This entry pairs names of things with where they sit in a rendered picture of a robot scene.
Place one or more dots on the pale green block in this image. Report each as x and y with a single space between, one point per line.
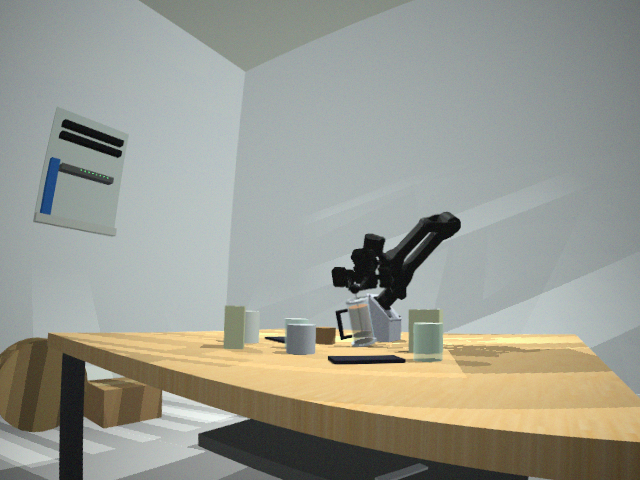
422 316
234 327

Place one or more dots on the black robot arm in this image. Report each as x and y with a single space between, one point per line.
440 226

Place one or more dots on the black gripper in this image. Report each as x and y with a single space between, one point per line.
363 275

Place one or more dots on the grey flat bar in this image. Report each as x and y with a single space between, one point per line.
403 472

